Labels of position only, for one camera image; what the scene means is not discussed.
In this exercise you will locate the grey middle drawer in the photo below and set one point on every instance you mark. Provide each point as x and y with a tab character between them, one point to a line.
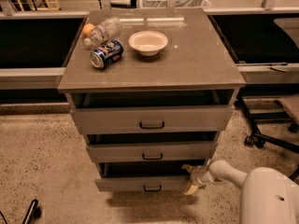
151	146

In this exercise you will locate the orange fruit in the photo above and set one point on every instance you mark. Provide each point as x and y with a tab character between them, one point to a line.
87	28

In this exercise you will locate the blue soda can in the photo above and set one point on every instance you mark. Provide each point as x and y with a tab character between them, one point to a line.
106	54

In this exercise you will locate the grey drawer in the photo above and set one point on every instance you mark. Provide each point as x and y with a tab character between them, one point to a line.
151	111
149	176
151	146

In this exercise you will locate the black chair base left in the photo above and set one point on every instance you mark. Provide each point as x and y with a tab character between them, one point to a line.
33	212

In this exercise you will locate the white wire basket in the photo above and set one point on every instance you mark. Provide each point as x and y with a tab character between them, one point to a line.
171	3

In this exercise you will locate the clear plastic bottle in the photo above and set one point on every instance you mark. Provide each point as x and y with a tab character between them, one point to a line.
102	32

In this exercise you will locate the grey drawer cabinet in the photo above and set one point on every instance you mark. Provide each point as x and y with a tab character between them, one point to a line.
194	59

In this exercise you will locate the grey bottom drawer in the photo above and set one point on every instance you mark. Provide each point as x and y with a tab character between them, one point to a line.
149	176

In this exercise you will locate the grey top drawer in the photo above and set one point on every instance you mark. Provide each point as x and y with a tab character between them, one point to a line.
151	111

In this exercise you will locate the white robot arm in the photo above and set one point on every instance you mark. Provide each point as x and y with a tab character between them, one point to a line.
267	195

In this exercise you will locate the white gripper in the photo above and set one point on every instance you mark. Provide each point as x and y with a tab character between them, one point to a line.
197	176

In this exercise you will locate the white bowl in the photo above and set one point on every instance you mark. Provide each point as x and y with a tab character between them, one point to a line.
148	43

